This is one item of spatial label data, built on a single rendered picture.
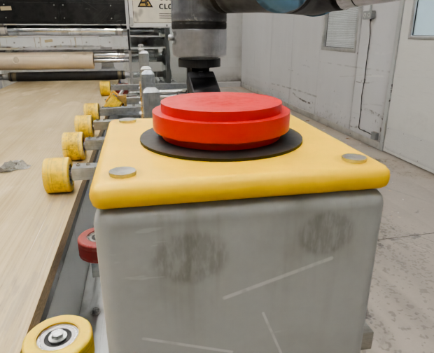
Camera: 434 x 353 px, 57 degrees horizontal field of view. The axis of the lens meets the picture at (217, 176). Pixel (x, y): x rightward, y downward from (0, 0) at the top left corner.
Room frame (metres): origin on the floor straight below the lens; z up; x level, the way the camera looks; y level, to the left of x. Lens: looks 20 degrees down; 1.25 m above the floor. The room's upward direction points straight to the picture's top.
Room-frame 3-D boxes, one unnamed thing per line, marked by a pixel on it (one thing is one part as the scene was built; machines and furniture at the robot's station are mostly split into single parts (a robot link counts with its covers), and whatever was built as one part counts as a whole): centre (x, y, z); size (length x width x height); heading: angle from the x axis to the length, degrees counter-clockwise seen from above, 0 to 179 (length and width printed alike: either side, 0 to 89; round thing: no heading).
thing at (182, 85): (2.38, 0.40, 0.95); 0.50 x 0.04 x 0.04; 101
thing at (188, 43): (0.70, 0.03, 1.23); 0.10 x 0.09 x 0.05; 101
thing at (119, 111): (1.64, 0.26, 0.95); 0.50 x 0.04 x 0.04; 101
